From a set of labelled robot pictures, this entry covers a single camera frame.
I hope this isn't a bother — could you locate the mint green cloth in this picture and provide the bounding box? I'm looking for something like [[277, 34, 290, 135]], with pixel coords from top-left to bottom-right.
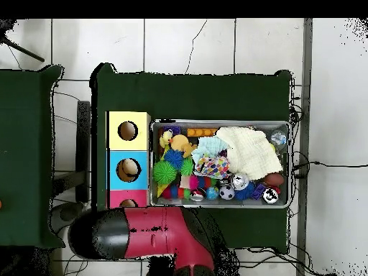
[[191, 136, 231, 165]]

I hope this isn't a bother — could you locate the large green spiky ball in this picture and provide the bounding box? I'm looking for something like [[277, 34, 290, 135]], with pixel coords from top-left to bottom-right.
[[152, 160, 178, 185]]

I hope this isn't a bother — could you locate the orange toy brick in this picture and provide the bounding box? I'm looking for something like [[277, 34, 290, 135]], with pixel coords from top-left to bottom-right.
[[186, 127, 219, 138]]

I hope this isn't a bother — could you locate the wooden box with three holes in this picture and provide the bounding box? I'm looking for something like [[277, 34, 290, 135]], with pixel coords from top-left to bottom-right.
[[106, 111, 152, 209]]

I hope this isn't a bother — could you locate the green cloth side table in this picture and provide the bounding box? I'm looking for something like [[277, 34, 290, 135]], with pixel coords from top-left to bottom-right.
[[0, 65, 64, 249]]

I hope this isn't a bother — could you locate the blue spiky ball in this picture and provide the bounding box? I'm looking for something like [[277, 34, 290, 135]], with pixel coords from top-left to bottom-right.
[[163, 149, 184, 171]]

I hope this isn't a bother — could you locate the black and white soccer ball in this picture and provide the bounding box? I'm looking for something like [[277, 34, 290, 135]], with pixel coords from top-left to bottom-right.
[[218, 184, 236, 201]]

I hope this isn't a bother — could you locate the small green spiky ball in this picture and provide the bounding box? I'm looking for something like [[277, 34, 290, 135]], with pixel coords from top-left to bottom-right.
[[178, 158, 195, 177]]

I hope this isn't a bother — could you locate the multicolour polka dot cloth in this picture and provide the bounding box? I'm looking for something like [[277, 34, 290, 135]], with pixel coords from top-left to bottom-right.
[[193, 154, 231, 179]]

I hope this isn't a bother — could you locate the crushed silver can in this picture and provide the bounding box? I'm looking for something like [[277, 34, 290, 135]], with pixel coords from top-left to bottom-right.
[[229, 172, 249, 191]]

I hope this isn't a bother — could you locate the orange foam duck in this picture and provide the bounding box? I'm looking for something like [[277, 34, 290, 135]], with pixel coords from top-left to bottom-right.
[[169, 134, 198, 159]]

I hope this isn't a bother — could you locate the brown toy football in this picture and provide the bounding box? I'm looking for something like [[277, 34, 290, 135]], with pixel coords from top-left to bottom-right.
[[263, 172, 285, 188]]

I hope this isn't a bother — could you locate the black cable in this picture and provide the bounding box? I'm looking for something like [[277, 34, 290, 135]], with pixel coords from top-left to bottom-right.
[[293, 160, 368, 173]]

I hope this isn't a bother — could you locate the small yellow rubber duck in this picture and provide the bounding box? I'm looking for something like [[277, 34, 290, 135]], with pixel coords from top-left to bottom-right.
[[159, 129, 173, 152]]

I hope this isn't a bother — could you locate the shallow clear mesh bin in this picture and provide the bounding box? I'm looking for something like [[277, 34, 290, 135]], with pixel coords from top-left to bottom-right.
[[150, 119, 291, 209]]

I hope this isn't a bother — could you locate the cream knit cloth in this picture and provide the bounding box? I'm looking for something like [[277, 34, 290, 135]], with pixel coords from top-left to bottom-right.
[[215, 126, 284, 181]]

